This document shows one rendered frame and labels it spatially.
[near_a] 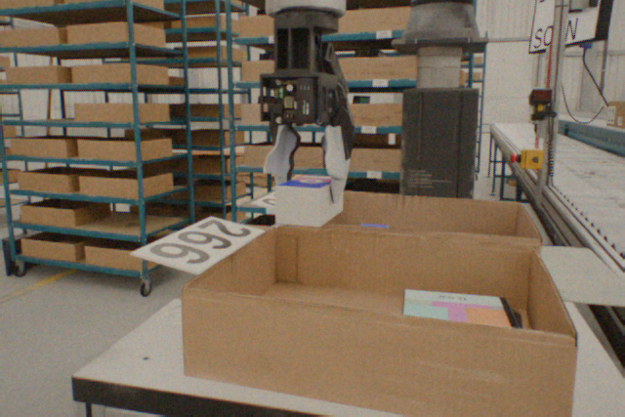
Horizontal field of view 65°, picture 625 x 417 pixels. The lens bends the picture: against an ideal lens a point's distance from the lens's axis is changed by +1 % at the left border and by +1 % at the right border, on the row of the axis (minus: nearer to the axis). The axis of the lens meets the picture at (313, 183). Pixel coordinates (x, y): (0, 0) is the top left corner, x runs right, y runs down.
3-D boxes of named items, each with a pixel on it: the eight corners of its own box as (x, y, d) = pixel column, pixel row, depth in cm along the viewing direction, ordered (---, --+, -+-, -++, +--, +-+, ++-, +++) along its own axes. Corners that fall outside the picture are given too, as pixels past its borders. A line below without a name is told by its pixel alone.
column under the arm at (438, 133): (380, 223, 121) (384, 87, 116) (390, 202, 146) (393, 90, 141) (492, 229, 115) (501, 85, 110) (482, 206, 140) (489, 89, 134)
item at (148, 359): (306, 209, 150) (306, 199, 149) (510, 221, 136) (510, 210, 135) (70, 401, 54) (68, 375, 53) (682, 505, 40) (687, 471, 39)
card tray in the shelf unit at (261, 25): (238, 38, 231) (237, 17, 230) (266, 46, 259) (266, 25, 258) (319, 34, 218) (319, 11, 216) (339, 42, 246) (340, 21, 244)
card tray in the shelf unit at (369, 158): (337, 169, 226) (337, 147, 224) (351, 161, 255) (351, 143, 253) (426, 173, 215) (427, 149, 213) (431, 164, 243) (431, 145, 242)
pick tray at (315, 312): (274, 283, 80) (274, 225, 78) (530, 313, 69) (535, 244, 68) (179, 376, 53) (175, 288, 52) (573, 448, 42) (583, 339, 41)
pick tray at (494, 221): (331, 235, 109) (331, 191, 108) (518, 250, 99) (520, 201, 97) (290, 278, 82) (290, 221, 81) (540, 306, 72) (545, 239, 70)
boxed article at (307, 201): (274, 224, 57) (274, 186, 57) (304, 207, 67) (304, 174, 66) (319, 228, 56) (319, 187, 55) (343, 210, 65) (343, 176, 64)
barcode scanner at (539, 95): (530, 116, 166) (532, 86, 166) (526, 120, 177) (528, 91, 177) (552, 117, 164) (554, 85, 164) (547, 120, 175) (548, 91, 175)
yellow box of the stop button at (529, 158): (515, 166, 186) (516, 147, 185) (540, 167, 184) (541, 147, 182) (519, 171, 172) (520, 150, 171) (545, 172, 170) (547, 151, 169)
